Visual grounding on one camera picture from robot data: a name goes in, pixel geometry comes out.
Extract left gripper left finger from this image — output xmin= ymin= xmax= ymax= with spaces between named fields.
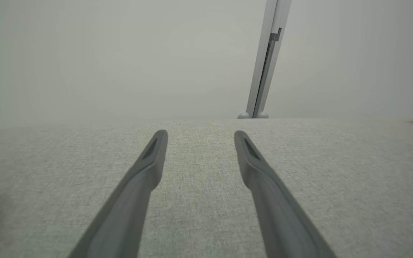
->
xmin=67 ymin=130 xmax=168 ymax=258

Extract grey partition post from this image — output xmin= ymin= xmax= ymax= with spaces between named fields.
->
xmin=246 ymin=0 xmax=292 ymax=119

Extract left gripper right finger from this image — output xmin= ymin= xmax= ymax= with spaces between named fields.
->
xmin=234 ymin=130 xmax=338 ymax=258

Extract grey fabric sofa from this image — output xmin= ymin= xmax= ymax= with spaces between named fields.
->
xmin=0 ymin=118 xmax=413 ymax=258

